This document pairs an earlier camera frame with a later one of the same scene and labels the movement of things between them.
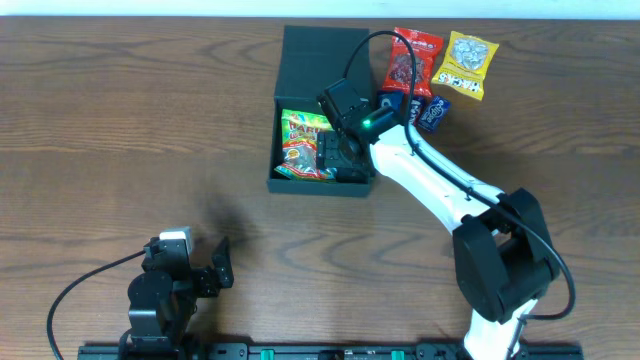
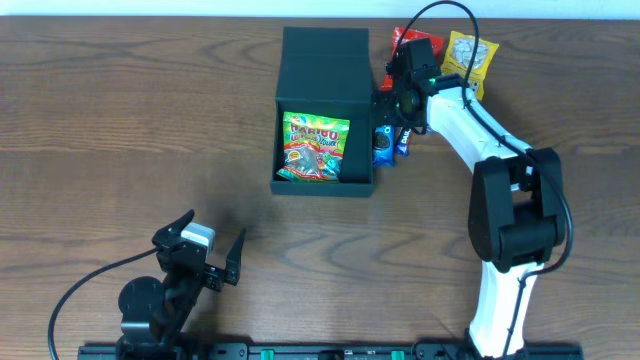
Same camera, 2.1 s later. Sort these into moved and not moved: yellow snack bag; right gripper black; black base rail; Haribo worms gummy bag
Moved: right gripper black
Not moved: black base rail; Haribo worms gummy bag; yellow snack bag
